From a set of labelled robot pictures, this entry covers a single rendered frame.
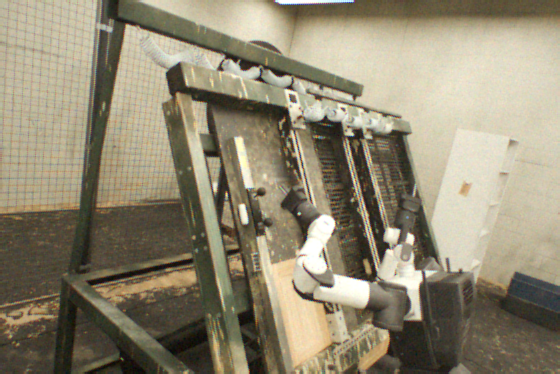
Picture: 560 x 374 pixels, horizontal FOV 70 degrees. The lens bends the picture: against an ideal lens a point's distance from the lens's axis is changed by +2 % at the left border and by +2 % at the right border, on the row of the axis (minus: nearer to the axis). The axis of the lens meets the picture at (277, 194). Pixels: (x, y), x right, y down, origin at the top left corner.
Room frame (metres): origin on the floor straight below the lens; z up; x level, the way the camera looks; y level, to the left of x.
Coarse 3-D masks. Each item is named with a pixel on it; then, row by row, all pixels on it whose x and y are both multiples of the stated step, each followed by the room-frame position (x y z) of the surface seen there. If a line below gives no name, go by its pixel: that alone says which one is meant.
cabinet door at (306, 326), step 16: (288, 272) 1.60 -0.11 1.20; (288, 288) 1.57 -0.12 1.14; (288, 304) 1.53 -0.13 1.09; (304, 304) 1.60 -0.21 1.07; (320, 304) 1.68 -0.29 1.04; (288, 320) 1.49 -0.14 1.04; (304, 320) 1.57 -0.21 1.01; (320, 320) 1.64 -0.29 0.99; (288, 336) 1.46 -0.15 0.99; (304, 336) 1.53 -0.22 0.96; (320, 336) 1.60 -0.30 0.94; (304, 352) 1.49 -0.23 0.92
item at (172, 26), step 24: (120, 0) 1.77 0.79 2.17; (120, 24) 1.81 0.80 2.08; (144, 24) 1.86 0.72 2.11; (168, 24) 1.96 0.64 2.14; (192, 24) 2.06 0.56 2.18; (120, 48) 1.84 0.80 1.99; (216, 48) 2.20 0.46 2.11; (240, 48) 2.33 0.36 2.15; (288, 72) 2.70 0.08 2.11; (312, 72) 2.90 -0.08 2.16; (360, 96) 3.50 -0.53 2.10; (96, 120) 1.85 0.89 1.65; (96, 144) 1.86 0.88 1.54; (96, 168) 1.88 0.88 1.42; (72, 264) 1.93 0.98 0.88; (168, 336) 1.56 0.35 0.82
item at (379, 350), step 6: (366, 312) 2.29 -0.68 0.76; (384, 342) 2.69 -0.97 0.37; (378, 348) 2.61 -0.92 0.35; (384, 348) 2.70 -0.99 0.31; (366, 354) 2.45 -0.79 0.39; (372, 354) 2.54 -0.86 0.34; (378, 354) 2.63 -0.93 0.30; (360, 360) 2.39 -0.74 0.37; (366, 360) 2.47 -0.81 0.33; (372, 360) 2.56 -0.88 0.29; (360, 366) 2.40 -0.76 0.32; (366, 366) 2.49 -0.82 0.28
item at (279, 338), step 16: (240, 160) 1.61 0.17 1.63; (240, 176) 1.59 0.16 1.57; (240, 192) 1.58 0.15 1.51; (256, 240) 1.51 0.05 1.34; (272, 272) 1.50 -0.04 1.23; (272, 288) 1.46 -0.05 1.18; (272, 304) 1.43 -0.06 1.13; (272, 320) 1.41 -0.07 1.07; (272, 336) 1.40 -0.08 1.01; (288, 352) 1.39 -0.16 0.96; (288, 368) 1.36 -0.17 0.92
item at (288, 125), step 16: (288, 96) 1.95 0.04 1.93; (288, 128) 1.93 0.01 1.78; (304, 128) 1.96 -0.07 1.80; (288, 144) 1.92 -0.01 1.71; (288, 160) 1.91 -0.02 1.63; (304, 160) 1.92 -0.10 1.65; (304, 176) 1.88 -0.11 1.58; (304, 192) 1.83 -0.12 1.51; (320, 256) 1.74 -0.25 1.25; (336, 304) 1.70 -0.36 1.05; (336, 320) 1.65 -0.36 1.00; (336, 336) 1.63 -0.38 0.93
